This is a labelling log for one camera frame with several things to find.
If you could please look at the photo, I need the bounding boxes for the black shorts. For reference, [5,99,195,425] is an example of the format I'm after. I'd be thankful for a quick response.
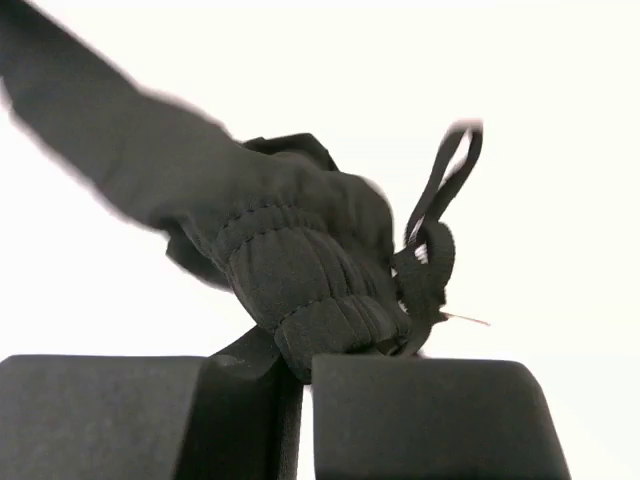
[1,1,483,382]

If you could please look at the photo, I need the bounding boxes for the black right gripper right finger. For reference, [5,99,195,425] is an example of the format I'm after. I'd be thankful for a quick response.
[312,355,570,479]

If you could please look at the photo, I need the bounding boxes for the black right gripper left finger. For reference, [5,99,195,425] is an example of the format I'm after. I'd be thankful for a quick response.
[1,352,301,480]

